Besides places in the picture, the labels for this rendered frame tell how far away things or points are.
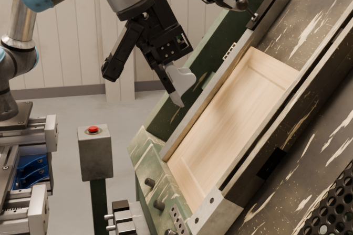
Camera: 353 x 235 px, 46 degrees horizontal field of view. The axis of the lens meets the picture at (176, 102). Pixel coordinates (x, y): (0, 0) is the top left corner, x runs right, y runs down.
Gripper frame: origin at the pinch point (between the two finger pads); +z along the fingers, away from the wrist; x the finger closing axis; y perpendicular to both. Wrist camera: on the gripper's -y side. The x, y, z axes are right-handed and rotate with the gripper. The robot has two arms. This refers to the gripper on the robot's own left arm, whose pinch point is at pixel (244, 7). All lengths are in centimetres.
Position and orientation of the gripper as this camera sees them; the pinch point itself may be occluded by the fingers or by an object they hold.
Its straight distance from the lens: 135.5
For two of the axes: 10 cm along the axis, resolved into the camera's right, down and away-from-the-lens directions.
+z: 7.8, 4.7, 4.2
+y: -4.5, -0.5, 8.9
